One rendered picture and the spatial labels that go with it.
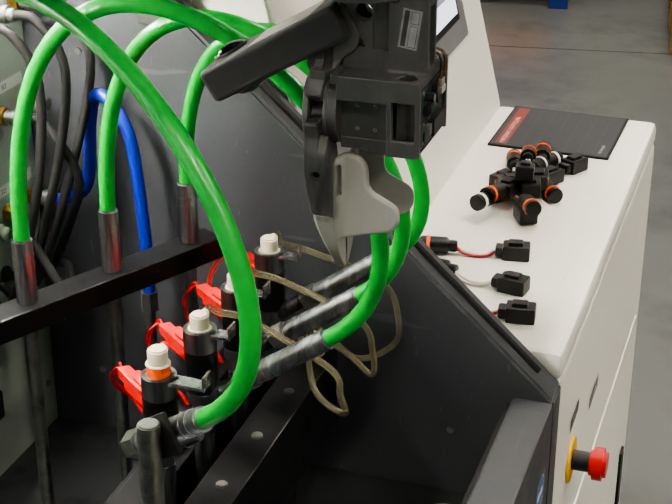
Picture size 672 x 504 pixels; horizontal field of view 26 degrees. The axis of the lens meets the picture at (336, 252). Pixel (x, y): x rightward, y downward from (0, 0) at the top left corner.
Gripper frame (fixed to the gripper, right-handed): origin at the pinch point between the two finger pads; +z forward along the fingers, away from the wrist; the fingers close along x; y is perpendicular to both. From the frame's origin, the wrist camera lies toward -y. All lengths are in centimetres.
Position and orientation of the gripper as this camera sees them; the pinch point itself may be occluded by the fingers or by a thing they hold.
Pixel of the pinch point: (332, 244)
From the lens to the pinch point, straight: 103.6
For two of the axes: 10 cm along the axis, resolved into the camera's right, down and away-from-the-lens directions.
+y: 9.5, 1.3, -2.9
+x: 3.2, -4.0, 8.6
